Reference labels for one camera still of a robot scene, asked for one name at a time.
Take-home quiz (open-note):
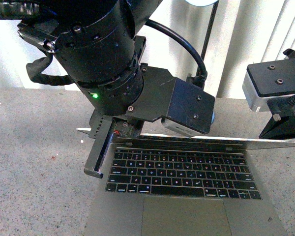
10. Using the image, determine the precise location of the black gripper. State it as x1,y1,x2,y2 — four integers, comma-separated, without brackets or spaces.
80,64,175,178

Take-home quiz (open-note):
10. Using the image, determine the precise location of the grey laptop black keyboard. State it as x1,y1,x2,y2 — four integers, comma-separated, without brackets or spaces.
85,133,295,236

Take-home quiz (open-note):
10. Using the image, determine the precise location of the black sleeved cable bundle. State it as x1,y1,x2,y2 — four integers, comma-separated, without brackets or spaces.
26,55,76,87

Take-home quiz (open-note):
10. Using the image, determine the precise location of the silver wrist camera black mount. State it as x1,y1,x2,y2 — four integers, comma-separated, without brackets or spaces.
161,79,215,137

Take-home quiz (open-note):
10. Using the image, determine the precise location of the black camera cable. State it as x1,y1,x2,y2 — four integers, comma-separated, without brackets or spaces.
144,19,208,88

